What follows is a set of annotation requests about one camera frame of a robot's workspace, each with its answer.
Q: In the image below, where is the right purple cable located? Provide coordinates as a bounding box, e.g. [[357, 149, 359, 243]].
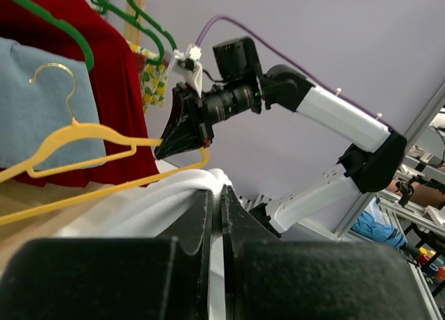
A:
[[194, 15, 394, 129]]

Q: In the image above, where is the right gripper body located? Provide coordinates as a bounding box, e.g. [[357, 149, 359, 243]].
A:
[[173, 83, 213, 150]]

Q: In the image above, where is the light blue denim skirt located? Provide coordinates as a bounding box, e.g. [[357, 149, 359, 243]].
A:
[[1, 38, 99, 168]]

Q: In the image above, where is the red pleated skirt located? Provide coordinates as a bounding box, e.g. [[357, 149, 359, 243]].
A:
[[1, 0, 158, 187]]

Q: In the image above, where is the yellow hanger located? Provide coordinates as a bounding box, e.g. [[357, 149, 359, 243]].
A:
[[0, 63, 211, 226]]

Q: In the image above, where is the wooden clothes rack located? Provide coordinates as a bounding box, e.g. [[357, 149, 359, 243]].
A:
[[123, 0, 149, 45]]

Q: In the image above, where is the lemon print skirt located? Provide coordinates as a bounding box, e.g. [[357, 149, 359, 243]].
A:
[[127, 41, 168, 113]]

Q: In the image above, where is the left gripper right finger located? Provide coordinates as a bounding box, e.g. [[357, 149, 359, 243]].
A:
[[222, 186, 432, 319]]

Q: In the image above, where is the green hanger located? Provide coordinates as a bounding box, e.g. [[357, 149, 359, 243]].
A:
[[91, 0, 177, 65], [11, 0, 95, 71]]

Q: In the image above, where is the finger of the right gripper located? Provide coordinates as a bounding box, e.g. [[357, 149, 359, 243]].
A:
[[154, 90, 202, 159]]

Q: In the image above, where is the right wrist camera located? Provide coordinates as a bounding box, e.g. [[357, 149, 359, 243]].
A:
[[168, 44, 203, 98]]

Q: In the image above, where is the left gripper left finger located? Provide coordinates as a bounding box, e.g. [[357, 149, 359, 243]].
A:
[[1, 191, 213, 319]]

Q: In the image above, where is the white skirt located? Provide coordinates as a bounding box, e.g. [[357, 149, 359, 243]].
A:
[[54, 168, 233, 319]]

